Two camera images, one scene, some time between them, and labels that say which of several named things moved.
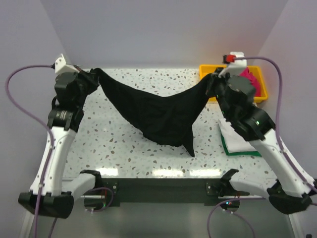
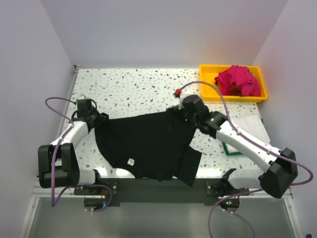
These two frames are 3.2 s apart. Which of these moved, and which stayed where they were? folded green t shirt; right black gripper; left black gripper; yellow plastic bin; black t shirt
Moved: right black gripper; black t shirt; left black gripper
Stayed: folded green t shirt; yellow plastic bin
